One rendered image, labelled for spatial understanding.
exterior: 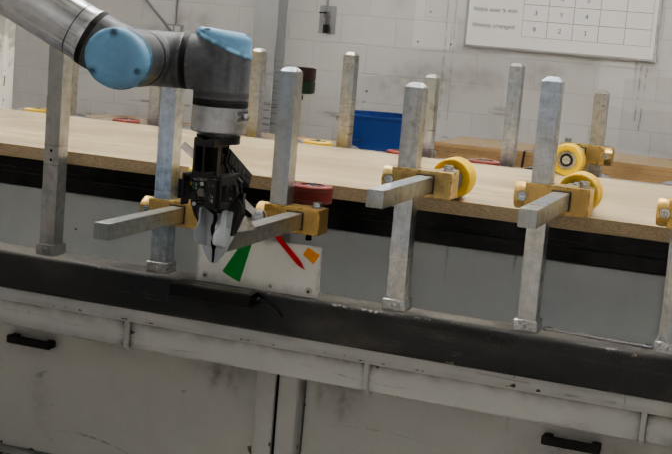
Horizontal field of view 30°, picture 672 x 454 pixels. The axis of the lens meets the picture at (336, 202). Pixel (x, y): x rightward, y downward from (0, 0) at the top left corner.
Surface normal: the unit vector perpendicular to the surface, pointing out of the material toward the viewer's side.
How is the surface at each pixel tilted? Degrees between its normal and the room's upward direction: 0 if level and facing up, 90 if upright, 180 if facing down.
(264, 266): 90
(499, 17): 90
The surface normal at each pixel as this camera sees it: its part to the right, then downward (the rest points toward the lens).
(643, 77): -0.36, 0.10
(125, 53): -0.07, 0.16
